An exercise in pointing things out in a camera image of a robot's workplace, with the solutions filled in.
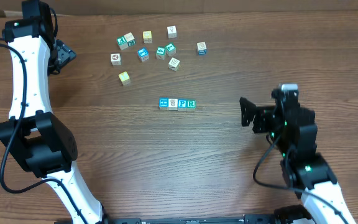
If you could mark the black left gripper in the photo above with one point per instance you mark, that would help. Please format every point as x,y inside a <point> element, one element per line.
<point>66,54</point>

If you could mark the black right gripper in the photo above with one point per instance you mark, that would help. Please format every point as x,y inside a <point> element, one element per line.
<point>262,115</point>

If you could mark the green letter R block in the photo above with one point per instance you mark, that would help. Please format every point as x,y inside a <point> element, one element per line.
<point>191,105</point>

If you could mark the blue letter P block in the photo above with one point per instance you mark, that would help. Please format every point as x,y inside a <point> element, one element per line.
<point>182,105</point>

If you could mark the white patterned block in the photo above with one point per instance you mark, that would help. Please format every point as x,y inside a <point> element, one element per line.
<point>174,64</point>
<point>173,104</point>

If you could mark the blue arrows block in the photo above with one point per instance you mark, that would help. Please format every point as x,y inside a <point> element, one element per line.
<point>163,103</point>

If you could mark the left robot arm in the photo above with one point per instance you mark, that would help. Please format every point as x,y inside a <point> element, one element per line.
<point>38,141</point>

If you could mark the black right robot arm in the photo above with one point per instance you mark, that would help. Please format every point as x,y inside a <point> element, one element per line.
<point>292,130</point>

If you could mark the white block red circle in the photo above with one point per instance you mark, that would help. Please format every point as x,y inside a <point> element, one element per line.
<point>116,59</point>

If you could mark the green letter block far left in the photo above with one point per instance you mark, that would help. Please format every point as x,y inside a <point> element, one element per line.
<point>122,43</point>

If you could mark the yellow block lower left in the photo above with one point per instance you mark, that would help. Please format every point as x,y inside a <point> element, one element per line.
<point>124,78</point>

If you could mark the white block dark green side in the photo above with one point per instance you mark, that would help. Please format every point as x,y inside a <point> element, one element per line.
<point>130,39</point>

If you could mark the white block blue side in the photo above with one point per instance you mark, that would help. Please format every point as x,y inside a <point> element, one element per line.
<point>201,48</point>

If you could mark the blue picture block left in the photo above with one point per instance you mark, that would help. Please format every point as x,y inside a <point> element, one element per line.
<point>143,54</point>

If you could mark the yellow block top row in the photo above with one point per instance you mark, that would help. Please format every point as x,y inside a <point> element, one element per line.
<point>147,36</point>

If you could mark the cardboard panel at back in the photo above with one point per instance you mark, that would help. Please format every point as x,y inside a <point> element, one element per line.
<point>111,7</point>

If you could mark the green number four block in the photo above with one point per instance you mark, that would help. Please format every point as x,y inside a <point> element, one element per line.
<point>161,53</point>

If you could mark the green letter L block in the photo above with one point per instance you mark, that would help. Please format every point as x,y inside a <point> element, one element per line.
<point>170,49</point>

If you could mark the white block top right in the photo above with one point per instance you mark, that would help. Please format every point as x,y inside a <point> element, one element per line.
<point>172,32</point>

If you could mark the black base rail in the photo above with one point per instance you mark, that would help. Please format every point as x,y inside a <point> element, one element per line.
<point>246,219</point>

